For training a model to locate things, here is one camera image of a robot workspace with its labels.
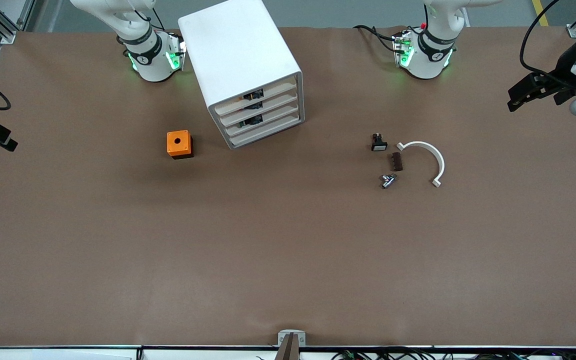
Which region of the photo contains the orange box with hole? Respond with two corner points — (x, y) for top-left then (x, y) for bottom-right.
(166, 130), (194, 160)

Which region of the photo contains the black base cable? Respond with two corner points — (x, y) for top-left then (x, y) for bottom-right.
(353, 24), (400, 54)

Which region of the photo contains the white drawer of orange button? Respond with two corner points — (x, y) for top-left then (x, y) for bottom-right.
(213, 76), (300, 118)

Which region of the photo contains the empty white drawer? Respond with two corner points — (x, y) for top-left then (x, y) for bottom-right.
(227, 113), (302, 148)

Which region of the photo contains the white drawer with green button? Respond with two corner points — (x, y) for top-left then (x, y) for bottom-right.
(222, 101), (301, 139)

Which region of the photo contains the white drawer cabinet housing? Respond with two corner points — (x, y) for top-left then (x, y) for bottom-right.
(177, 0), (306, 150)

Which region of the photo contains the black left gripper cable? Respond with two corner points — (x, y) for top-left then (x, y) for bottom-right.
(519, 0), (576, 83)

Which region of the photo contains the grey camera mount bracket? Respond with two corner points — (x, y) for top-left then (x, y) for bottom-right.
(274, 329), (307, 360)

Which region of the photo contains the white drawer with red button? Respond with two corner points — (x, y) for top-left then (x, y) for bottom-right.
(217, 89), (300, 129)

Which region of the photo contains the white curved bracket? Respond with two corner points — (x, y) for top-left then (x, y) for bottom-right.
(396, 141), (446, 188)

